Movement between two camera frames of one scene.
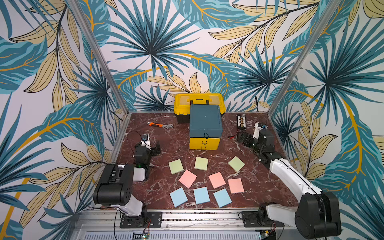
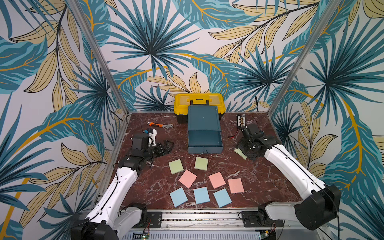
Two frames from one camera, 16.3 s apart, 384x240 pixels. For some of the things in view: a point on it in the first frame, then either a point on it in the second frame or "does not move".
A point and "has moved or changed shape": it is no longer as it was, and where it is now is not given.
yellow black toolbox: [183, 101] does not move
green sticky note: [175, 166] does not move
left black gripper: [153, 151] -> [167, 149]
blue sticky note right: [222, 197] does not move
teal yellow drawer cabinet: [205, 131] has moved or changed shape
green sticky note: [201, 163] does not move
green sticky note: [236, 163] -> [238, 151]
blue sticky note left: [178, 197] does not move
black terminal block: [241, 122] does not move
